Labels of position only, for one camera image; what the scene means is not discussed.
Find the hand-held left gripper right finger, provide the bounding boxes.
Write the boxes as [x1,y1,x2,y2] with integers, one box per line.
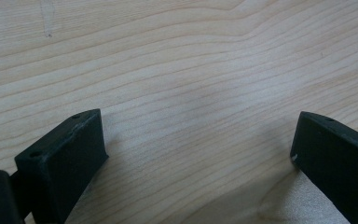
[289,110,358,224]

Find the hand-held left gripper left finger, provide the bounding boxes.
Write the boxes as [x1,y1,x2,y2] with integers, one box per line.
[14,108,110,224]

